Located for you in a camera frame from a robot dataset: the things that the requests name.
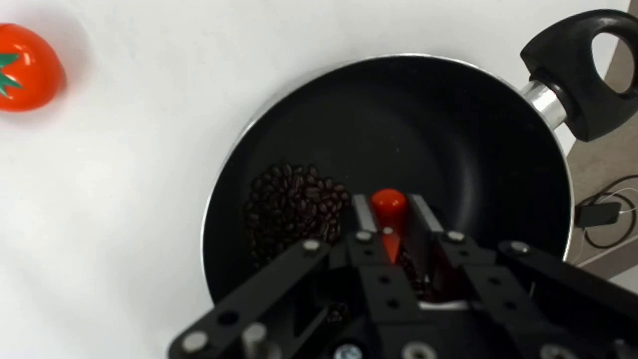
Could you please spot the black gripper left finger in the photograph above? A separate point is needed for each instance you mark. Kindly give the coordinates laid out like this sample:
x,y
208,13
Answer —
x,y
361,226

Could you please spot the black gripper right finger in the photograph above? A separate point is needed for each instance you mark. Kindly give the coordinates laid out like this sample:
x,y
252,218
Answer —
x,y
431,232

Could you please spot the dark brown beans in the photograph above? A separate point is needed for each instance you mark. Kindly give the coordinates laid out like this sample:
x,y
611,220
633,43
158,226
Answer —
x,y
292,206

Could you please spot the red toy tomato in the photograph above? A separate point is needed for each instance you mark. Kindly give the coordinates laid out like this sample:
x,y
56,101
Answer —
x,y
30,67

